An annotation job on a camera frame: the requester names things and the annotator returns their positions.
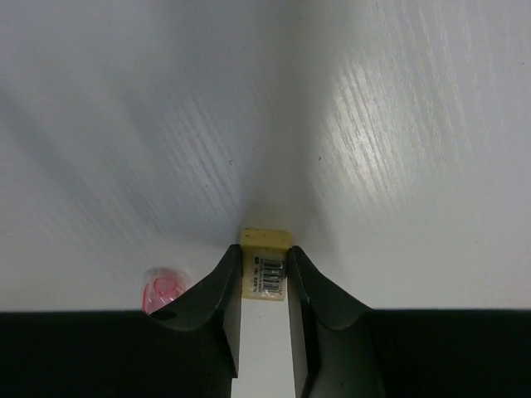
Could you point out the yellow eraser with barcode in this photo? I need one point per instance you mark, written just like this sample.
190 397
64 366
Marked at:
264 256

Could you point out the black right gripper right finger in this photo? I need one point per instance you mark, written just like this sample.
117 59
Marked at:
343 348

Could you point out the pink transparent case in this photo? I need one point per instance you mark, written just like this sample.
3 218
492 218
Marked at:
161 287

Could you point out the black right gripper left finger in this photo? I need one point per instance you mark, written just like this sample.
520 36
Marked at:
188 348

